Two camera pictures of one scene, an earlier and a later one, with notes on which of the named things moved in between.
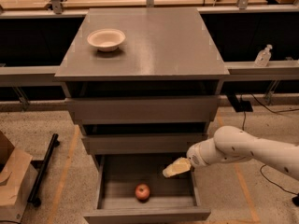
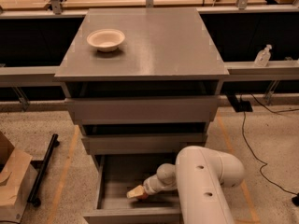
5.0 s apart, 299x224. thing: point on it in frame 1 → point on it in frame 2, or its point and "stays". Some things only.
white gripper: [196, 155] → [149, 186]
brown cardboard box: [18, 176] stays
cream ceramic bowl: [106, 40] stays
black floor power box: [239, 106] stays
